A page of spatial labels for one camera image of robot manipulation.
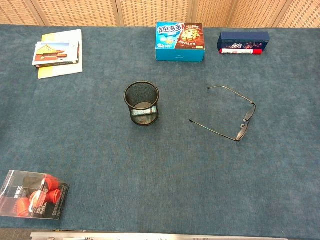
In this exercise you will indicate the black wire-frame eyeglasses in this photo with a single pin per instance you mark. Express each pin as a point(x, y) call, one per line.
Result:
point(242, 133)

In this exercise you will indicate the small teal label pack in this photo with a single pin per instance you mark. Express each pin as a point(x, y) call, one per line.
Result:
point(143, 111)

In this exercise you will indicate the black mesh pen holder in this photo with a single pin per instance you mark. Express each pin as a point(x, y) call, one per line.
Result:
point(130, 100)

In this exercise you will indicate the blue felt table cloth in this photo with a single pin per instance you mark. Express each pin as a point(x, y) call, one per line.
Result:
point(175, 170)

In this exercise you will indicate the blue cookie box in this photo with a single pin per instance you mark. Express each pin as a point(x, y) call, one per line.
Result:
point(180, 53)

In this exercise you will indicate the red white marker pen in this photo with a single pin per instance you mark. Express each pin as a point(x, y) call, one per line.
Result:
point(237, 51)

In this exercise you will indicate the yellow white booklet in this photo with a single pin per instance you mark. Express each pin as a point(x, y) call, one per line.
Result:
point(65, 71)

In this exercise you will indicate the dark blue rectangular box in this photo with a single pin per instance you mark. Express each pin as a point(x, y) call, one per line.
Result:
point(242, 37)

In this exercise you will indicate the palace picture card box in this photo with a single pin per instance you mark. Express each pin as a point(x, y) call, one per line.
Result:
point(53, 52)

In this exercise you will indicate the wicker folding screen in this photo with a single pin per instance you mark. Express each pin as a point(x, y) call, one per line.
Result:
point(75, 11)

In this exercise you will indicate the clear box with red items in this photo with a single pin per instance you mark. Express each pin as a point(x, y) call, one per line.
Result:
point(32, 197)

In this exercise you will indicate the silver metal rail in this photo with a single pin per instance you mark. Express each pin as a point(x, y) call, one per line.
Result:
point(150, 237)

